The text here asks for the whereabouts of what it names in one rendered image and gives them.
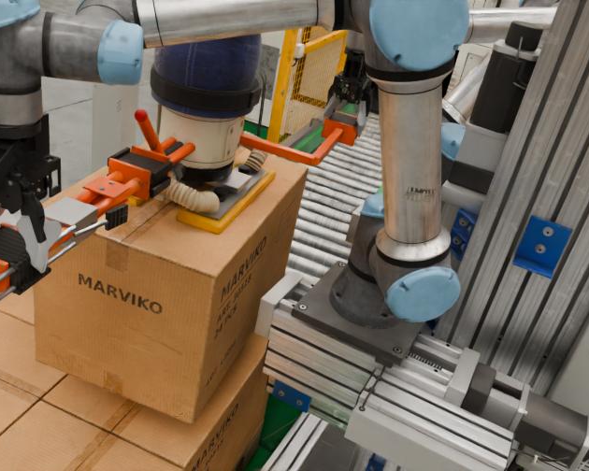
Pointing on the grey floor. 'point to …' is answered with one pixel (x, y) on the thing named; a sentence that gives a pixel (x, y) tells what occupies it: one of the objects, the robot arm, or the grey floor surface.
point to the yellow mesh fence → (293, 70)
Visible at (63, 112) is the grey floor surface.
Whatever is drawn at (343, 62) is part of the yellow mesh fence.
